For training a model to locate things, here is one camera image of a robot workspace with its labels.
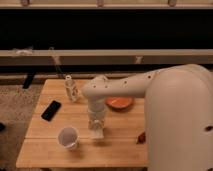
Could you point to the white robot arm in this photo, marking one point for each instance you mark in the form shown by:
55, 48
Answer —
178, 111

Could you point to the black smartphone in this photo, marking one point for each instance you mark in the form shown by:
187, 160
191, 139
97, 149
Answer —
51, 110

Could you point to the black table leg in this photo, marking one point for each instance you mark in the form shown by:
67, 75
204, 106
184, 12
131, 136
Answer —
28, 81

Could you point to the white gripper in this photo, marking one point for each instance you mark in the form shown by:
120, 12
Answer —
96, 121

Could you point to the small dark red object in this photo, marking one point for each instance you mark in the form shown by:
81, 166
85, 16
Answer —
141, 138

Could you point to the orange ceramic bowl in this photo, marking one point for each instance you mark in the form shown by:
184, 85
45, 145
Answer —
119, 103

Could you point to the clear plastic bottle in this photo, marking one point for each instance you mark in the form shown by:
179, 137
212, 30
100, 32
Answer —
71, 89

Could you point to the white plastic cup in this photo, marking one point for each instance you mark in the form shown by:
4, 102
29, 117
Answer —
68, 138

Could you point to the white sponge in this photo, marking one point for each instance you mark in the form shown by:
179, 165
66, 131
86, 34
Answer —
97, 135

